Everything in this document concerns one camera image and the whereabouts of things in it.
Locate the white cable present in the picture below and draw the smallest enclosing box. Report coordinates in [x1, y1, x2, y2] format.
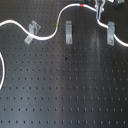
[0, 3, 128, 90]

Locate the left metal cable clip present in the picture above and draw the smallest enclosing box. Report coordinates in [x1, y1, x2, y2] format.
[24, 21, 41, 44]

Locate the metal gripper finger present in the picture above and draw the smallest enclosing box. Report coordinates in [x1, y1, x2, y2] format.
[95, 0, 101, 19]
[101, 0, 106, 13]

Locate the middle metal cable clip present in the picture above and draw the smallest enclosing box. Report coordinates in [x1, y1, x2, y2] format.
[65, 21, 73, 44]

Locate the metal cable clip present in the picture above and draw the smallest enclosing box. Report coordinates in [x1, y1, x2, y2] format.
[107, 21, 115, 46]
[24, 21, 41, 44]
[65, 21, 73, 44]

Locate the right metal cable clip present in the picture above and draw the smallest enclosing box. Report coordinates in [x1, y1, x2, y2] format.
[107, 21, 115, 46]

